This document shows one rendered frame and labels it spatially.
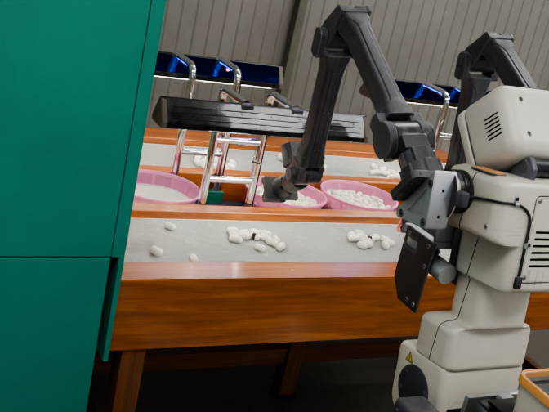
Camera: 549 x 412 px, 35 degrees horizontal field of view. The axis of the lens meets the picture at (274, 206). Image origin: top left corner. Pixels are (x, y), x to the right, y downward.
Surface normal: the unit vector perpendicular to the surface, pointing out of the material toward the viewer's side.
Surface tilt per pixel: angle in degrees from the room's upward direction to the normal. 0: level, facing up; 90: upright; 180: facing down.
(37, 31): 90
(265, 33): 90
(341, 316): 90
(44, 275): 90
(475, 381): 82
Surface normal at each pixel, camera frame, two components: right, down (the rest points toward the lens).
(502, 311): 0.44, 0.25
